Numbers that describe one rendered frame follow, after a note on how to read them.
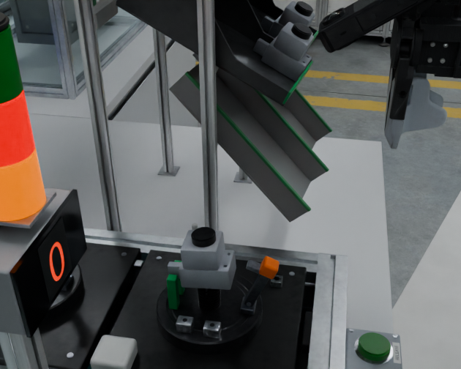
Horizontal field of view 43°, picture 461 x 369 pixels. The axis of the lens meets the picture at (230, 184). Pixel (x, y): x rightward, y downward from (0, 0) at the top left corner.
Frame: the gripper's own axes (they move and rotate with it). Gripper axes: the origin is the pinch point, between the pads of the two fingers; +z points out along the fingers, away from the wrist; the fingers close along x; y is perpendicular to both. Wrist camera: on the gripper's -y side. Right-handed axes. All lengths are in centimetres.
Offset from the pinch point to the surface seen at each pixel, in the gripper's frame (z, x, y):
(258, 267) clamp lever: 16.8, -5.0, -13.6
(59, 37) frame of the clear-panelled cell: 19, 81, -79
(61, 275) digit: 4.6, -23.6, -29.1
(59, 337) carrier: 26.0, -12.3, -38.0
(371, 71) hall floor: 123, 341, 18
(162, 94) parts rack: 18, 47, -41
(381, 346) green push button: 25.8, -6.7, 2.4
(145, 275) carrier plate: 26.0, 1.1, -30.8
